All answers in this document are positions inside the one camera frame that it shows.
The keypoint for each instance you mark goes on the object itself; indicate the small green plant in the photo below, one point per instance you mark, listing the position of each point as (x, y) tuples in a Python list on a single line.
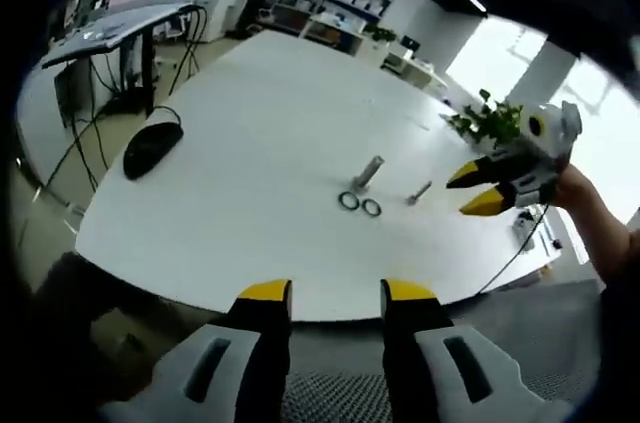
[(381, 34)]

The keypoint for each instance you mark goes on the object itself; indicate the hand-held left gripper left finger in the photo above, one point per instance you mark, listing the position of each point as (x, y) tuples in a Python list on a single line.
[(265, 343)]

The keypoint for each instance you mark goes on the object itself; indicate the black computer mouse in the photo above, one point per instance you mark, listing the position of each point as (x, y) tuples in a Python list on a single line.
[(150, 150)]

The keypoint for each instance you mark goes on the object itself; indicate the large threaded stud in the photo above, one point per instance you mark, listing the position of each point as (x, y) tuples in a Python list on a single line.
[(369, 173)]

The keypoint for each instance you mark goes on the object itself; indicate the person's dark shirt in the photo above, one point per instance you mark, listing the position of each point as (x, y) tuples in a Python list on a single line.
[(620, 283)]

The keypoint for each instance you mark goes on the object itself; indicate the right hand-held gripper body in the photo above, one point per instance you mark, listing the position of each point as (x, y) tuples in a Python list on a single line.
[(555, 133)]

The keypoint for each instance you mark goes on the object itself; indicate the grey standing desk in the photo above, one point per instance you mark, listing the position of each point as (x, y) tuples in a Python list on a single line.
[(100, 35)]

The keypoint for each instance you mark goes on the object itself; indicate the potted green plant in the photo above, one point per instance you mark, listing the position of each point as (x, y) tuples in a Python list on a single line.
[(492, 120)]

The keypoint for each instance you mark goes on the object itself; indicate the small black monitor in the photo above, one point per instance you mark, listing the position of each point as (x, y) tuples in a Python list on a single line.
[(411, 43)]

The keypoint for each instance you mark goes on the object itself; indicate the white counter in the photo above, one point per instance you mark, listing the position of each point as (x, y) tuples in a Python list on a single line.
[(370, 50)]

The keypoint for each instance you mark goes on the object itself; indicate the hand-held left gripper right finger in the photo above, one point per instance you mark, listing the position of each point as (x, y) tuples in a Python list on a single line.
[(410, 338)]

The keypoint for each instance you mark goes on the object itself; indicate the large steel washer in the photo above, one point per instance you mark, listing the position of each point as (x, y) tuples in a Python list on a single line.
[(364, 208), (342, 200)]

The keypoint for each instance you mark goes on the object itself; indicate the person's right hand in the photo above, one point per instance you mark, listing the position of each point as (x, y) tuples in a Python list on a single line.
[(572, 188)]

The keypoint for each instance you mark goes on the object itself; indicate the grey mesh chair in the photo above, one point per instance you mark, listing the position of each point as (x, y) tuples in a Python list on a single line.
[(335, 398)]

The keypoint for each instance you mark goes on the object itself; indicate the small threaded stud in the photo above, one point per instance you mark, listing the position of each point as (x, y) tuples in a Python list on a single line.
[(421, 191)]

